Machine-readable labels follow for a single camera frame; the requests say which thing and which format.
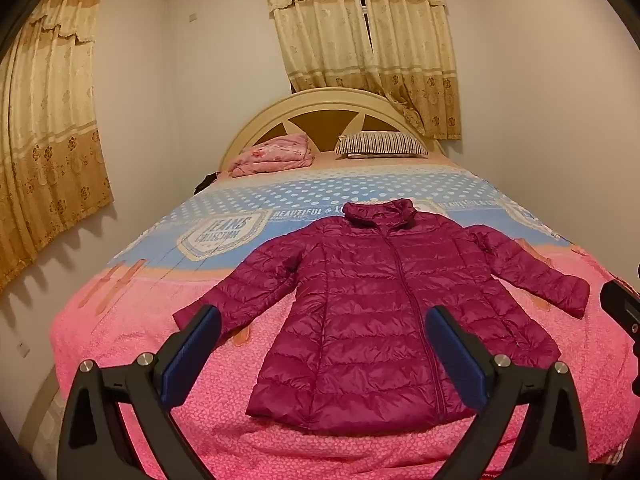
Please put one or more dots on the cream wooden bed headboard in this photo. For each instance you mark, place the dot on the cream wooden bed headboard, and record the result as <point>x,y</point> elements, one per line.
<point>320,105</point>

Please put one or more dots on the pink and blue printed bedspread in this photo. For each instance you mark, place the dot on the pink and blue printed bedspread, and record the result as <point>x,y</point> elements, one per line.
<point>300,195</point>

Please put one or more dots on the dark cloth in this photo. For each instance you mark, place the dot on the dark cloth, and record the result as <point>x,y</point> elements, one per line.
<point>206,182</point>

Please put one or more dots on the pink folded quilt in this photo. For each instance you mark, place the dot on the pink folded quilt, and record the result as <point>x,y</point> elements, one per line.
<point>270,157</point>

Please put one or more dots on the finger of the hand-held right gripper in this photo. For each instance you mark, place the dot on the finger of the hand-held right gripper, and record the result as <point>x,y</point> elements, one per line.
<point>620,305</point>

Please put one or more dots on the cream and gold floral curtain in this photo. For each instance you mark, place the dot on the cream and gold floral curtain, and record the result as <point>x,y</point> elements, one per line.
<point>340,35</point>
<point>50,135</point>

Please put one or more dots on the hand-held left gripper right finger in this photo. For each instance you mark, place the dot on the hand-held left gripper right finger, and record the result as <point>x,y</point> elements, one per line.
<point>457,355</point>

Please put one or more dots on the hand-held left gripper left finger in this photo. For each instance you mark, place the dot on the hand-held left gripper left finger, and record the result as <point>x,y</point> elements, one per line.
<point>192,355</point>

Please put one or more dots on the white wall socket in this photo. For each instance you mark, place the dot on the white wall socket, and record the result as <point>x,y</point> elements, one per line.
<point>21,349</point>

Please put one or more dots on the magenta puffer jacket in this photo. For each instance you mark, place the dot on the magenta puffer jacket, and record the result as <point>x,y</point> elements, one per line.
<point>375,310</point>

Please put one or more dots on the striped pillow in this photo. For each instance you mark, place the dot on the striped pillow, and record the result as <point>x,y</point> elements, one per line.
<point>380,144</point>

